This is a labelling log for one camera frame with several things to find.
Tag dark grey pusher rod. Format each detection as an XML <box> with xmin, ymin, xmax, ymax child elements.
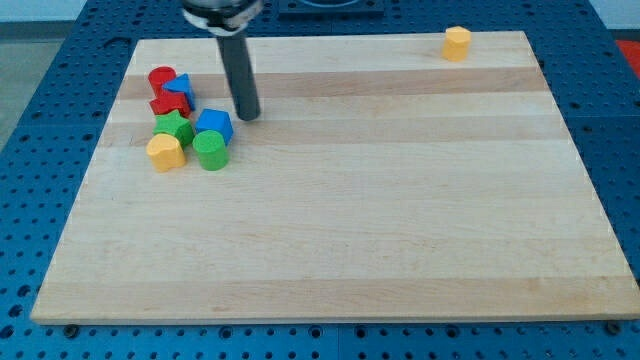
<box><xmin>216</xmin><ymin>32</ymin><xmax>261</xmax><ymax>121</ymax></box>

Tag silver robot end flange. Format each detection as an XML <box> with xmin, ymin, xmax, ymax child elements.
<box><xmin>181</xmin><ymin>0</ymin><xmax>264</xmax><ymax>35</ymax></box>

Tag blue triangle block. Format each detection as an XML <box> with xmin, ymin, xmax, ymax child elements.
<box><xmin>162</xmin><ymin>73</ymin><xmax>195</xmax><ymax>110</ymax></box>

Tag blue cube block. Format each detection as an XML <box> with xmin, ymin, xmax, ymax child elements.
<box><xmin>195</xmin><ymin>109</ymin><xmax>234</xmax><ymax>146</ymax></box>

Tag red cylinder block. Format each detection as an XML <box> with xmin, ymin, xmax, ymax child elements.
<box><xmin>147</xmin><ymin>66</ymin><xmax>176</xmax><ymax>97</ymax></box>

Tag red star block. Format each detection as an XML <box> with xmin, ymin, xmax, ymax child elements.
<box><xmin>149</xmin><ymin>92</ymin><xmax>191</xmax><ymax>118</ymax></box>

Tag green star block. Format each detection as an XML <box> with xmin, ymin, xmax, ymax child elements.
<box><xmin>153</xmin><ymin>110</ymin><xmax>195</xmax><ymax>147</ymax></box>

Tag green cylinder block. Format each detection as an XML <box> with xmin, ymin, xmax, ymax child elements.
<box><xmin>192</xmin><ymin>130</ymin><xmax>229</xmax><ymax>171</ymax></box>

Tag yellow heart block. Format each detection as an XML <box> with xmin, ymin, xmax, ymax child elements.
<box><xmin>145</xmin><ymin>133</ymin><xmax>186</xmax><ymax>172</ymax></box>

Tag wooden board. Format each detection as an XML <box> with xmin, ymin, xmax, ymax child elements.
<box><xmin>31</xmin><ymin>31</ymin><xmax>639</xmax><ymax>325</ymax></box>

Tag yellow hexagon block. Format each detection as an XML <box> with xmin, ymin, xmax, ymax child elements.
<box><xmin>442</xmin><ymin>26</ymin><xmax>472</xmax><ymax>62</ymax></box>

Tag red object at right edge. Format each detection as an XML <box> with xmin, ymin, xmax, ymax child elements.
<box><xmin>616</xmin><ymin>40</ymin><xmax>640</xmax><ymax>77</ymax></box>

